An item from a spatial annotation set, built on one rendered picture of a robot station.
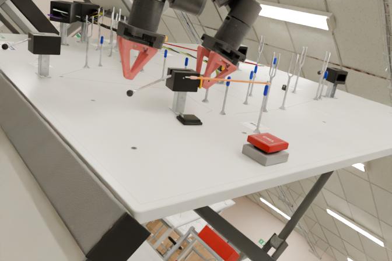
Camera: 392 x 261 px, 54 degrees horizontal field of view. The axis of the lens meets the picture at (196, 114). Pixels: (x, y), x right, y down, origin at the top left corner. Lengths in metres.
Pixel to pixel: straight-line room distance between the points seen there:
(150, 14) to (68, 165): 0.31
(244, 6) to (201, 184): 0.41
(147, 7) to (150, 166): 0.30
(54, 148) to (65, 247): 0.15
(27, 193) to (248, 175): 0.34
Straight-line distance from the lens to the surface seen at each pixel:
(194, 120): 0.75
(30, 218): 0.63
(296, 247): 12.81
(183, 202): 0.49
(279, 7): 4.33
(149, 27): 0.73
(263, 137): 0.66
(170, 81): 0.79
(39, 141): 0.66
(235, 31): 0.80
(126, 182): 0.52
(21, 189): 0.69
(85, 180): 0.53
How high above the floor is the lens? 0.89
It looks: 14 degrees up
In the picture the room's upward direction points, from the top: 44 degrees clockwise
